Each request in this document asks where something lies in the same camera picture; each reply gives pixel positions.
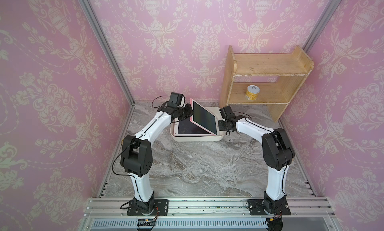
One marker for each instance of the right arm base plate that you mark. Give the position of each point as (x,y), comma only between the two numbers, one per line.
(260,207)

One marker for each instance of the pink writing tablet dark screen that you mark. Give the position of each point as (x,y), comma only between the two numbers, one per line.
(188,128)

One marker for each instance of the white plastic storage box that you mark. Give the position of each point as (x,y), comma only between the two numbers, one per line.
(216,112)

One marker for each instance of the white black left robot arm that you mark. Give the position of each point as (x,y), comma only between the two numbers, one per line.
(136,158)

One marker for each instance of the pink writing tablet rainbow screen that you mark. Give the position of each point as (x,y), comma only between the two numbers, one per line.
(202,112)

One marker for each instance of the aluminium front rail frame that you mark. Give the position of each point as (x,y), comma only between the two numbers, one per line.
(210,214)

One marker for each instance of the yellow white tin can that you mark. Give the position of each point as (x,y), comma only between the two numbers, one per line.
(252,92)

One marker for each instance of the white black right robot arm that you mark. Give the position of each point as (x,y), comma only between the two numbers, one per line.
(278,154)

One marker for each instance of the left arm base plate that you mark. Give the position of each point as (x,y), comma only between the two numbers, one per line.
(153,207)

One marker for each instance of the wooden shelf unit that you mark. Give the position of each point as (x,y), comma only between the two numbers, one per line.
(278,75)

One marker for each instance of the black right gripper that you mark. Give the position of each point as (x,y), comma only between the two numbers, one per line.
(221,127)

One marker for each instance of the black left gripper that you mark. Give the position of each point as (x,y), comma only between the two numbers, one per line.
(190,110)

